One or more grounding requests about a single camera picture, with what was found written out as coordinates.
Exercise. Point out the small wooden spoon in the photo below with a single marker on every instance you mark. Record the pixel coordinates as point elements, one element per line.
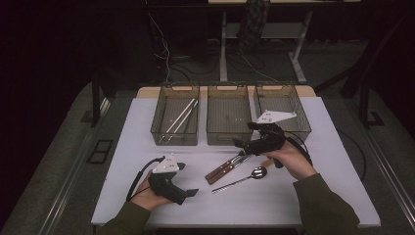
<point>266,162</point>

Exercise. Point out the black metal stand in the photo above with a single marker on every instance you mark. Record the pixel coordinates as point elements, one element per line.
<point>96,98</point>
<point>364,104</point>

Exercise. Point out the transparent brown plastic bin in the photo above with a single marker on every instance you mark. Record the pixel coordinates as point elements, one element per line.
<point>277,98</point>
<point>176,98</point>
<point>229,107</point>

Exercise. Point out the person's left hand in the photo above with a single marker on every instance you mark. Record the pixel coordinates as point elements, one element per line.
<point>147,197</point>

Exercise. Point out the metal spoon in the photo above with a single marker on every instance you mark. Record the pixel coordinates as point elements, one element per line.
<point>259,172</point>

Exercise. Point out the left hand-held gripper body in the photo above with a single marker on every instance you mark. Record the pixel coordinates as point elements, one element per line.
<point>163,186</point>

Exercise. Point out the white metal desk frame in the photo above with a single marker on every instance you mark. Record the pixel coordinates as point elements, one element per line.
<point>223,49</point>

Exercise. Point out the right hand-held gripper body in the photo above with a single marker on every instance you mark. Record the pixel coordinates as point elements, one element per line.
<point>269,140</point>

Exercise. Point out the person's right hand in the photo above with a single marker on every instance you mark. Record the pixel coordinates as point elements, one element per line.
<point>293,161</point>

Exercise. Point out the metal floor rail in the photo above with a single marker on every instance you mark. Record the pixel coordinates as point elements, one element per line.
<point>65,192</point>
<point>391,182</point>

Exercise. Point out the dark patterned hanging cloth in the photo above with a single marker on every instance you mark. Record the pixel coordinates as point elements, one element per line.
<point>253,23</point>

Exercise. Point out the black floor frame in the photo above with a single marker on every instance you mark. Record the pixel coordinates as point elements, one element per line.
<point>99,151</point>

